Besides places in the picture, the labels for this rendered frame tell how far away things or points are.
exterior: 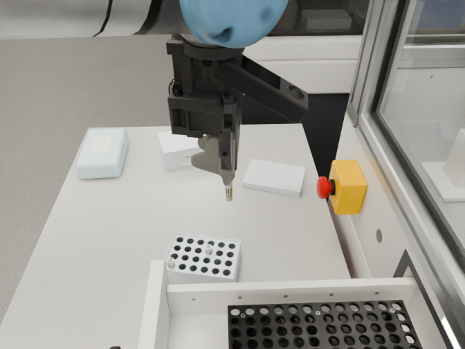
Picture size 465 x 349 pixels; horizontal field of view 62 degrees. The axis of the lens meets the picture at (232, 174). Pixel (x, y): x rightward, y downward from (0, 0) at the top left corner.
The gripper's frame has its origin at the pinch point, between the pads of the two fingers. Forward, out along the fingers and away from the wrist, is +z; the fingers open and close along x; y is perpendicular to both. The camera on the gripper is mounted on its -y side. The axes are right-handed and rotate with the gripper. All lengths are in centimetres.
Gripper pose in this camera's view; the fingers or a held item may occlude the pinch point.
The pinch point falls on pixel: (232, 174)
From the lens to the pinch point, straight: 56.4
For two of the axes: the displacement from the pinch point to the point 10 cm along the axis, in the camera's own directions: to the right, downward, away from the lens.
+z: 0.0, 7.6, 6.5
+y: -9.9, -1.0, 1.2
